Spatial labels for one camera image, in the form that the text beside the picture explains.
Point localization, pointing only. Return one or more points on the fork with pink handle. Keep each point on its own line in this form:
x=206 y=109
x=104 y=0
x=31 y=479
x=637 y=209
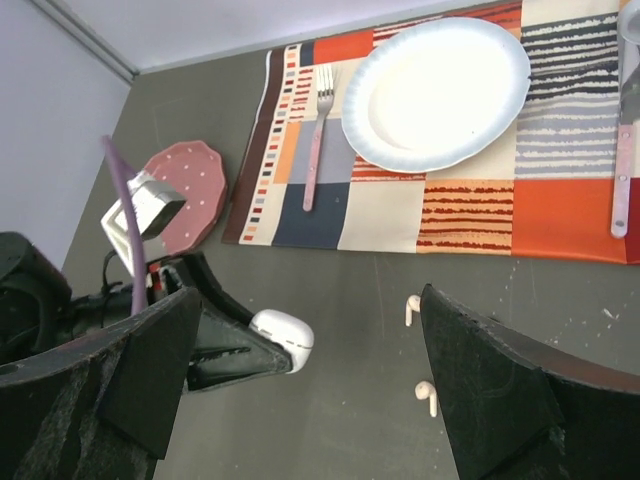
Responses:
x=325 y=100

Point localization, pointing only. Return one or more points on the knife with pink handle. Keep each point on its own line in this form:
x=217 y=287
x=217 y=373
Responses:
x=625 y=151

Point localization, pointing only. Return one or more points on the colourful patchwork placemat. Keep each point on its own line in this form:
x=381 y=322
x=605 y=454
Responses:
x=543 y=189

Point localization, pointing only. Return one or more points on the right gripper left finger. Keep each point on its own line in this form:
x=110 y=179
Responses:
x=102 y=406

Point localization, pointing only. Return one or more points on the white plate blue rim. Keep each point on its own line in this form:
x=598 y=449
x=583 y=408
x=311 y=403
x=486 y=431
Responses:
x=435 y=94

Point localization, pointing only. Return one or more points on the light blue mug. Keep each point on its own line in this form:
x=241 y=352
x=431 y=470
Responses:
x=628 y=39

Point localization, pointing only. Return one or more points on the pink earbud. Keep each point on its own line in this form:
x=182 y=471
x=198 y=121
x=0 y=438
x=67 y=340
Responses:
x=412 y=307
x=426 y=391

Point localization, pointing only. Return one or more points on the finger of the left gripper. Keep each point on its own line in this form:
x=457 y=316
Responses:
x=234 y=359
x=220 y=295

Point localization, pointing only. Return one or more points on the pink earbud lower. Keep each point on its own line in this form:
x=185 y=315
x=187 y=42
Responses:
x=426 y=391

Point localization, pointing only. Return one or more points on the pink earbud upper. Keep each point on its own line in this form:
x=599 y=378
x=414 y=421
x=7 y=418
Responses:
x=412 y=307

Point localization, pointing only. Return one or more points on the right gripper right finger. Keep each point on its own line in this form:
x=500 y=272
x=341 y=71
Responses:
x=517 y=408

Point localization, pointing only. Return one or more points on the white earbud charging case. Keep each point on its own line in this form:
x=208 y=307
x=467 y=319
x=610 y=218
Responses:
x=292 y=334

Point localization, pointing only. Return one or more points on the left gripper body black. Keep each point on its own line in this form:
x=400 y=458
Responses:
x=165 y=278

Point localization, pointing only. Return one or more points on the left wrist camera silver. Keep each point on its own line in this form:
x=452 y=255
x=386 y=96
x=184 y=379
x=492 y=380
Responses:
x=155 y=204

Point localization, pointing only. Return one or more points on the pink dotted plate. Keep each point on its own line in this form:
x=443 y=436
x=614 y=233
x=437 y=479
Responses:
x=196 y=171

